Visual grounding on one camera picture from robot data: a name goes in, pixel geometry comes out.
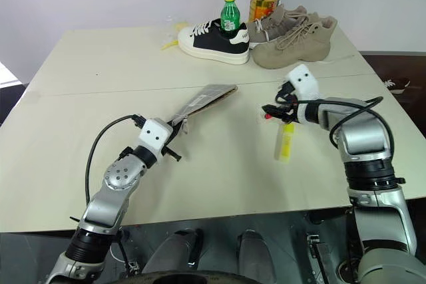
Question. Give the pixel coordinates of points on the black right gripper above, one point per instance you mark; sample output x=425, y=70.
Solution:
x=289, y=107

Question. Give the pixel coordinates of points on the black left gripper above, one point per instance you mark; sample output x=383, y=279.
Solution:
x=170, y=137

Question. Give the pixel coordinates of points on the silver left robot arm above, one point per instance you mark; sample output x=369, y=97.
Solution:
x=113, y=177

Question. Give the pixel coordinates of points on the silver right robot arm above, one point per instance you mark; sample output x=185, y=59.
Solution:
x=369, y=151

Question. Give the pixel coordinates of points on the yellow highlighter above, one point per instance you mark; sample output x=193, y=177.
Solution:
x=285, y=142

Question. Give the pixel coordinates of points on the beige suede boot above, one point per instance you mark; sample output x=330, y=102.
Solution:
x=294, y=44
x=269, y=24

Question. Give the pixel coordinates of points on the white and black sneaker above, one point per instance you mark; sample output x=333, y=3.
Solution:
x=213, y=42

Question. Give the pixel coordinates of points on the yellow and clear plastic wrapper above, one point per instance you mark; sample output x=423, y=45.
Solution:
x=173, y=36

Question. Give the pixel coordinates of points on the green plastic bottle yellow cap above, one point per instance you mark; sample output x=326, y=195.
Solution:
x=230, y=14

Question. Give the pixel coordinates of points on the brown sneaker white laces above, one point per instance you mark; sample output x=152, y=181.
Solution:
x=397, y=85

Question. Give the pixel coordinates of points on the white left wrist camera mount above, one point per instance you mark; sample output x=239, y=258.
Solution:
x=154, y=132

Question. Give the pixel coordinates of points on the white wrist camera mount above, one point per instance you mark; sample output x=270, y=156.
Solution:
x=154, y=132
x=304, y=82

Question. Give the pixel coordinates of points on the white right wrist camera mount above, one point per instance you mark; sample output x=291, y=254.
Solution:
x=304, y=82

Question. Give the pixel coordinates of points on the black metal bracket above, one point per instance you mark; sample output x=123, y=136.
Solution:
x=317, y=254

